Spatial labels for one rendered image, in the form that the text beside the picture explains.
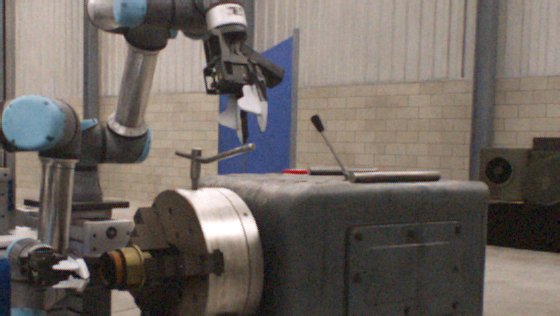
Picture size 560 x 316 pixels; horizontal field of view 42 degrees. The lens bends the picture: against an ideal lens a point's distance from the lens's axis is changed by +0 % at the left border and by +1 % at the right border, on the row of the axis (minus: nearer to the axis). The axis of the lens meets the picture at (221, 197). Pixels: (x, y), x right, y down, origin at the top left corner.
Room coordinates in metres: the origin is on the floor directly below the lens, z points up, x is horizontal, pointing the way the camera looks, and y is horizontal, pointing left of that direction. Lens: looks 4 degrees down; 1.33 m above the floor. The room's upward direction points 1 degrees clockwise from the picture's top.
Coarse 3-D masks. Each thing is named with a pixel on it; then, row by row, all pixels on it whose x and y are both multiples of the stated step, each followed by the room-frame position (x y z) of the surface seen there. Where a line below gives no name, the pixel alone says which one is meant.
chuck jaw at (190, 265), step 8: (168, 256) 1.37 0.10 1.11; (176, 256) 1.37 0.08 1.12; (184, 256) 1.34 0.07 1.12; (192, 256) 1.35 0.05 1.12; (200, 256) 1.36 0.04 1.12; (208, 256) 1.35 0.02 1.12; (216, 256) 1.36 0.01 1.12; (152, 264) 1.38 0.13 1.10; (160, 264) 1.38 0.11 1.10; (168, 264) 1.37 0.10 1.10; (176, 264) 1.37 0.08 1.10; (184, 264) 1.34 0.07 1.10; (192, 264) 1.34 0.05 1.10; (200, 264) 1.35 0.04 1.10; (208, 264) 1.35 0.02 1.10; (216, 264) 1.35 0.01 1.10; (152, 272) 1.38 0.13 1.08; (160, 272) 1.38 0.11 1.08; (168, 272) 1.36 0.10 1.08; (176, 272) 1.37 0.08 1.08; (184, 272) 1.34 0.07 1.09; (192, 272) 1.34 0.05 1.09; (200, 272) 1.35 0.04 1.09; (208, 272) 1.35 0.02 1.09; (216, 272) 1.35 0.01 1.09
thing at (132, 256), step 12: (108, 252) 1.39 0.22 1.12; (120, 252) 1.40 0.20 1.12; (132, 252) 1.40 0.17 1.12; (144, 252) 1.44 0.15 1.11; (108, 264) 1.43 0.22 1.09; (120, 264) 1.37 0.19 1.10; (132, 264) 1.38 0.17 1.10; (144, 264) 1.39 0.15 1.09; (108, 276) 1.43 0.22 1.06; (120, 276) 1.37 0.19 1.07; (132, 276) 1.38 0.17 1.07; (144, 276) 1.39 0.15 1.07; (108, 288) 1.38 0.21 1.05; (120, 288) 1.40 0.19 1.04; (132, 288) 1.40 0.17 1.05
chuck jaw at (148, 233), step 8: (144, 208) 1.52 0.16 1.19; (152, 208) 1.52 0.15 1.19; (136, 216) 1.52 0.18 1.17; (144, 216) 1.50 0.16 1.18; (152, 216) 1.51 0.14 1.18; (136, 224) 1.52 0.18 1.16; (144, 224) 1.49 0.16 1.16; (152, 224) 1.50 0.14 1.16; (160, 224) 1.51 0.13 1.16; (136, 232) 1.47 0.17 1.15; (144, 232) 1.47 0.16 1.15; (152, 232) 1.48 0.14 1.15; (160, 232) 1.49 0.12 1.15; (136, 240) 1.45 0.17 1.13; (144, 240) 1.46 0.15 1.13; (152, 240) 1.47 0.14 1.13; (160, 240) 1.48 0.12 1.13; (144, 248) 1.45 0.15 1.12; (152, 248) 1.46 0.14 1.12; (160, 248) 1.47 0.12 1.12; (168, 248) 1.48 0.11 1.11; (176, 248) 1.50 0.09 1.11; (152, 256) 1.48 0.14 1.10; (160, 256) 1.49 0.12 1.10
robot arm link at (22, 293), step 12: (12, 288) 1.56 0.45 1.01; (24, 288) 1.55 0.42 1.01; (36, 288) 1.55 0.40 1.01; (48, 288) 1.62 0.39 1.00; (12, 300) 1.56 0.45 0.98; (24, 300) 1.55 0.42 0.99; (36, 300) 1.55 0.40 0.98; (48, 300) 1.60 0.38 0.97; (12, 312) 1.56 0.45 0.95; (24, 312) 1.55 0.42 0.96; (36, 312) 1.55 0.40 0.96
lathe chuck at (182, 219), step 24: (168, 192) 1.48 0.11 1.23; (192, 192) 1.45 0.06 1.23; (216, 192) 1.48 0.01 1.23; (168, 216) 1.48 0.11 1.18; (192, 216) 1.40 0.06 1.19; (216, 216) 1.40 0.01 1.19; (168, 240) 1.48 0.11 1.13; (192, 240) 1.40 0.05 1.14; (216, 240) 1.36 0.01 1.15; (240, 240) 1.39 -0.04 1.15; (240, 264) 1.37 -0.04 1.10; (192, 288) 1.39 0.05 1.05; (216, 288) 1.35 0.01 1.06; (240, 288) 1.38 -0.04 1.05; (168, 312) 1.48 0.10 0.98; (192, 312) 1.39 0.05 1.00; (216, 312) 1.36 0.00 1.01; (240, 312) 1.40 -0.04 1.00
